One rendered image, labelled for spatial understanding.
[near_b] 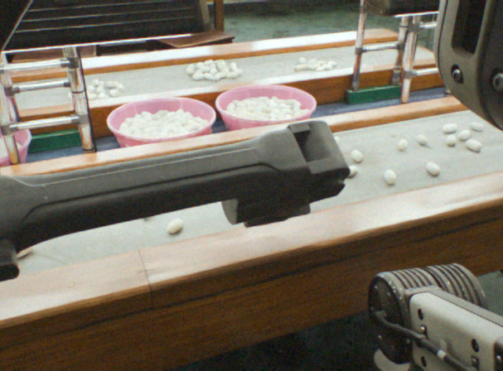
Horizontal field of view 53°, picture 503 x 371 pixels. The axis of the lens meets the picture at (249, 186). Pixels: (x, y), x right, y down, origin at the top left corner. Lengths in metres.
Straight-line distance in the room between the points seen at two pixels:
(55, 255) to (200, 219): 0.25
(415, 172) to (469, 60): 0.79
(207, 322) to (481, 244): 0.55
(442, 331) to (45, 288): 0.53
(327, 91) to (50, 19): 0.95
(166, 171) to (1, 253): 0.16
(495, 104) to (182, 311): 0.58
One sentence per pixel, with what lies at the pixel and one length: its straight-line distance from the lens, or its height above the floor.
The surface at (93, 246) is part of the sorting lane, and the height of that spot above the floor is 0.74.
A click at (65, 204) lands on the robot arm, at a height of 1.01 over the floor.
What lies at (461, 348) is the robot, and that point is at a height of 0.83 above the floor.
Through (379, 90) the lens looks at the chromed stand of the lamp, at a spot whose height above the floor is 0.71.
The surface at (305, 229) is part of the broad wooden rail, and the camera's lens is 0.85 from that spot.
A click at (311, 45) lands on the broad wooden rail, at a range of 1.95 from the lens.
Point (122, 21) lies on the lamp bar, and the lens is 0.89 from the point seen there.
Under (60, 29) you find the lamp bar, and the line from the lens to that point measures 0.88.
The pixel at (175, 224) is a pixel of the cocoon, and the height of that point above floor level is 0.76.
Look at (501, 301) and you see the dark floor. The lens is 2.04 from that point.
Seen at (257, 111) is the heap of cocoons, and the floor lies 0.74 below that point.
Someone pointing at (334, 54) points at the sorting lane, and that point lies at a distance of 1.93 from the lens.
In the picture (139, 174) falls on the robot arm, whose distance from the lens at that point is 0.50.
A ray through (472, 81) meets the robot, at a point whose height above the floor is 1.15.
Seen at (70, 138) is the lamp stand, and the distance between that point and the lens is 1.40.
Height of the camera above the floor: 1.26
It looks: 30 degrees down
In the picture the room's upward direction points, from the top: straight up
